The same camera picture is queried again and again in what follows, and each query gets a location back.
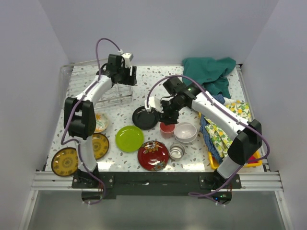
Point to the lime green plate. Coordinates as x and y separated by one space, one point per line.
129 138

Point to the red floral plate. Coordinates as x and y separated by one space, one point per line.
153 156

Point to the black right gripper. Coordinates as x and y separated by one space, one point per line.
165 116

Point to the blue checked cloth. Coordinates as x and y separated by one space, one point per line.
212 136

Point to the metal wire dish rack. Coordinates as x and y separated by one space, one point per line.
78 77

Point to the pink plastic cup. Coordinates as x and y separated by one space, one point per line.
166 131

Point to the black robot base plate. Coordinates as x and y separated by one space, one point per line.
145 184

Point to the steel cup beige sleeve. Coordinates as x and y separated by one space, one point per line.
176 151

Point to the lemon print cloth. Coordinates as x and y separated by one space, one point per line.
241 109

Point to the black plate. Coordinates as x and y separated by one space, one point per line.
145 120

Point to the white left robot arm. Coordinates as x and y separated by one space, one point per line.
79 115

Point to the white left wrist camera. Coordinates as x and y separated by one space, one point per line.
126 58

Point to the yellow patterned plate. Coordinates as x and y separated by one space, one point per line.
65 162
100 145

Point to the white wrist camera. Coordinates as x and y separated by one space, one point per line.
153 104
126 58

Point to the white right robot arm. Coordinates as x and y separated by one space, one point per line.
245 135

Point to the yellow plastic bin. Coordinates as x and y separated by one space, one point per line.
214 164

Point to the white floral bowl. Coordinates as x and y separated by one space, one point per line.
102 122

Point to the teal green cloth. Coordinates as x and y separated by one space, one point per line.
211 74

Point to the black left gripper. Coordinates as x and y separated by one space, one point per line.
130 80

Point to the magenta cloth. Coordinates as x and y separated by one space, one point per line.
252 160

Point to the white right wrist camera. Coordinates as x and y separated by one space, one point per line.
153 104

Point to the white speckled bowl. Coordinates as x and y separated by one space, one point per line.
185 132

